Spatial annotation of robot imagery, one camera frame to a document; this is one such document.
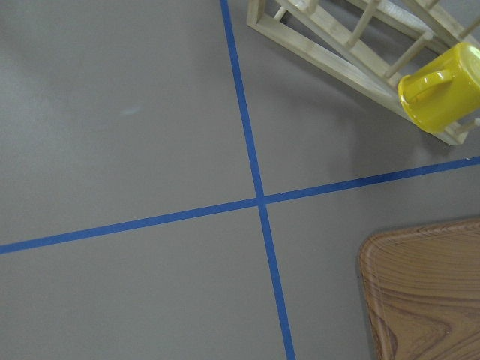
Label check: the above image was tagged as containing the wooden dish rack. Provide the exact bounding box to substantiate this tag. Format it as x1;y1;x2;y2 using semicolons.
247;1;479;146

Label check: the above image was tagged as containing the wooden cutting board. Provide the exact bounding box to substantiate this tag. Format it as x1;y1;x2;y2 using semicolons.
358;217;479;359

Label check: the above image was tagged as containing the yellow mug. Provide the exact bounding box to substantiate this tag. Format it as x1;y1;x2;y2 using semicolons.
397;42;479;134

